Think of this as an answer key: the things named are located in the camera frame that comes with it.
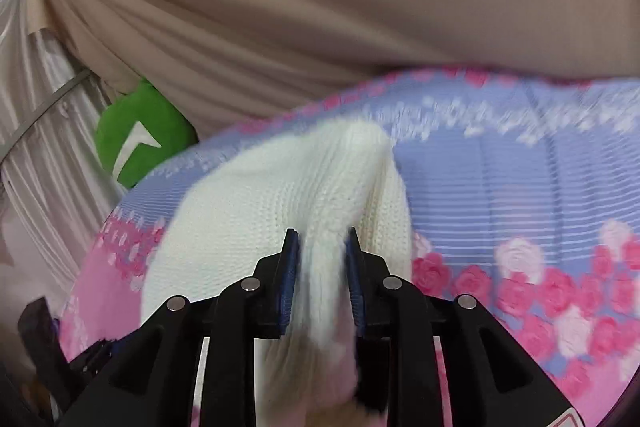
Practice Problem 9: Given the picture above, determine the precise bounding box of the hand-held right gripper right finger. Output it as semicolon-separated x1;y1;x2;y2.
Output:
344;227;577;427

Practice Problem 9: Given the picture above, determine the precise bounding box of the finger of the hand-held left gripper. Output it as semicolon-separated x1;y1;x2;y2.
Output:
67;336;123;377

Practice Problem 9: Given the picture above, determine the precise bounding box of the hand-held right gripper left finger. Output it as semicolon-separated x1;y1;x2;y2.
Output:
60;228;301;427

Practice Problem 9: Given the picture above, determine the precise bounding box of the white navy red knit sweater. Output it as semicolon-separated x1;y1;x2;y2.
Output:
140;119;416;427

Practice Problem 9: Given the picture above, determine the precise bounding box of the white satin curtain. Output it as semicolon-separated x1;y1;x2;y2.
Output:
0;0;128;358

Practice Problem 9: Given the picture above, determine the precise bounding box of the pink purple floral blanket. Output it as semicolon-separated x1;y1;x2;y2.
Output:
57;64;640;427

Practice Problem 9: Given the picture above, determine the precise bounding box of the green plush pillow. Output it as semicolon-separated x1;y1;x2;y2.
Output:
95;79;198;190

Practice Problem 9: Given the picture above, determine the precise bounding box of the grey metal rod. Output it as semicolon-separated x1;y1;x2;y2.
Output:
4;71;95;145

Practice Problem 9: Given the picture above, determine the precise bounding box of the beige curtain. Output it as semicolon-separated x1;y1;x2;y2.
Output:
30;0;640;142

